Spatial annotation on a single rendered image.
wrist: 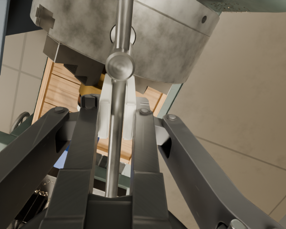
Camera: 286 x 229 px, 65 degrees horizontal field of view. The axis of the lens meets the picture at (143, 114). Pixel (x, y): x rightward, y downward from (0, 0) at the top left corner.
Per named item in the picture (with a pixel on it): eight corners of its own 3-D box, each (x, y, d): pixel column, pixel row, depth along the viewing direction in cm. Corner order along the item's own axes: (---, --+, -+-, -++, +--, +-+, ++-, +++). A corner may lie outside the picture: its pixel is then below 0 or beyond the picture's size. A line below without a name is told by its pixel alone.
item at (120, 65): (114, 28, 26) (105, 50, 16) (133, 31, 26) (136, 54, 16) (113, 48, 27) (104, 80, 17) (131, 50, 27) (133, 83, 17)
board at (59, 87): (57, 39, 66) (51, 40, 62) (168, 87, 71) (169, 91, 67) (36, 122, 78) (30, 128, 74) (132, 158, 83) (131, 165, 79)
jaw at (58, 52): (101, 23, 43) (41, 4, 33) (118, 33, 40) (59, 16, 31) (84, 75, 47) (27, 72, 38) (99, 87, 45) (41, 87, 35)
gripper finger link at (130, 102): (125, 103, 15) (136, 104, 16) (126, 73, 22) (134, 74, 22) (122, 140, 17) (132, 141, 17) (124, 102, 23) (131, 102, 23)
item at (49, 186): (32, 156, 71) (24, 167, 66) (64, 167, 72) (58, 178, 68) (21, 201, 79) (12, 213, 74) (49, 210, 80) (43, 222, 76)
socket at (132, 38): (112, 19, 31) (110, 21, 29) (135, 22, 32) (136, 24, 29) (110, 44, 33) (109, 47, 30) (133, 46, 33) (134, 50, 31)
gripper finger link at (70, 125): (96, 143, 15) (48, 141, 14) (102, 110, 19) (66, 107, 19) (96, 124, 14) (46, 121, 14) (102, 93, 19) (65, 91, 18)
